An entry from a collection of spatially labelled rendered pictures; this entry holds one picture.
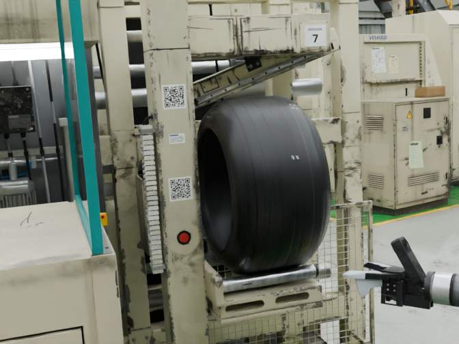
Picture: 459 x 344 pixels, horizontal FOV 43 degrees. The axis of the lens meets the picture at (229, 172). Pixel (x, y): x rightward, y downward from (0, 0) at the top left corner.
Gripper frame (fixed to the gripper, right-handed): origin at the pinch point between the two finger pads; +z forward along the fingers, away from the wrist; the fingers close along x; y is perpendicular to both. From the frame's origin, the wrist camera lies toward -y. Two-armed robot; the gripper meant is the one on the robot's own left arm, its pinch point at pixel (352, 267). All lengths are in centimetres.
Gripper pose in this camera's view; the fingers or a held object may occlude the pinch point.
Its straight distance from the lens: 153.0
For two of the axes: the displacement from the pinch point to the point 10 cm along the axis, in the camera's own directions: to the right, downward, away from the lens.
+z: -8.4, -0.4, 5.5
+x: 5.5, -0.2, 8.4
